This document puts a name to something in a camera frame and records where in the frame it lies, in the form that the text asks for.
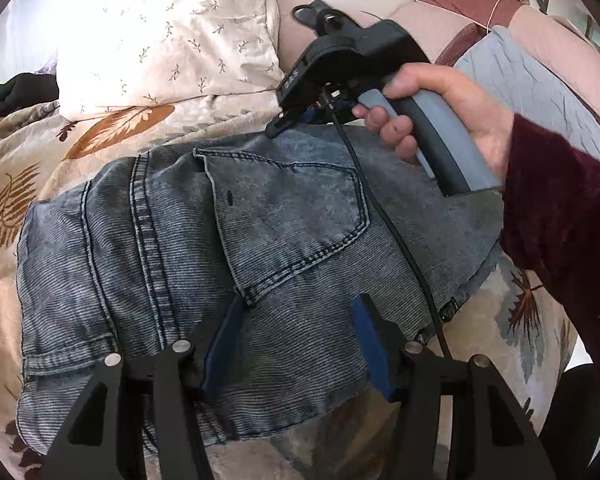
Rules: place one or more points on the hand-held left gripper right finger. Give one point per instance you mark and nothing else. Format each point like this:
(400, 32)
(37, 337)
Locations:
(372, 340)

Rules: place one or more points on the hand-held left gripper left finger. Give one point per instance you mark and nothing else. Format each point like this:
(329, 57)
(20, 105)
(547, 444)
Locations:
(225, 340)

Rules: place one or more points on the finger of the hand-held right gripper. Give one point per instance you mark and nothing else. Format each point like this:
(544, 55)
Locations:
(280, 122)

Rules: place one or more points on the grey-blue denim pants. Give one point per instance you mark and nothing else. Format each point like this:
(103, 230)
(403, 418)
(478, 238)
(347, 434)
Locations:
(180, 240)

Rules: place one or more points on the person's right forearm maroon sleeve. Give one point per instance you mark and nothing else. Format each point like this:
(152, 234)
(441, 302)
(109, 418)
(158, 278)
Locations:
(565, 210)

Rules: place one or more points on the person's right hand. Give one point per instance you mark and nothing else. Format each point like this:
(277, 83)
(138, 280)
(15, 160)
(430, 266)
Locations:
(460, 95)

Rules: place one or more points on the cream leaf print pillow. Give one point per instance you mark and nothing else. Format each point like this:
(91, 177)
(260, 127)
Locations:
(170, 35)

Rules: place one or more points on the light blue-grey cloth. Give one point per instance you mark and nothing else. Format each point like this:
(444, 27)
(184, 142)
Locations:
(530, 75)

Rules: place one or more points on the fluffy leaf printed blanket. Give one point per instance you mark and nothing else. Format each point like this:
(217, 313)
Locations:
(20, 200)

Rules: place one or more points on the black cloth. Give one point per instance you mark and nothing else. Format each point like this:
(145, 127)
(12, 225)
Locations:
(20, 92)

